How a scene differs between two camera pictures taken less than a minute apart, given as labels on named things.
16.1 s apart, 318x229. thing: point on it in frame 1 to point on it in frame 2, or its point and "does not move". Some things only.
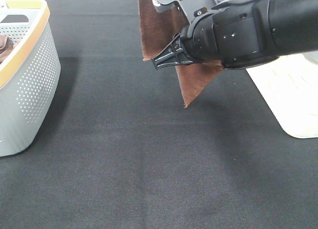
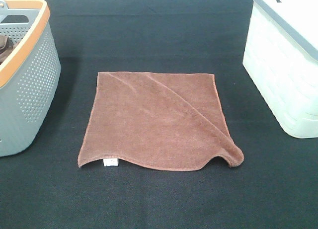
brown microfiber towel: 158,29 to 170,120
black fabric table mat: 121,150 does not move
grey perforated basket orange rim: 30,71 does not move
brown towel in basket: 6,46 does not move
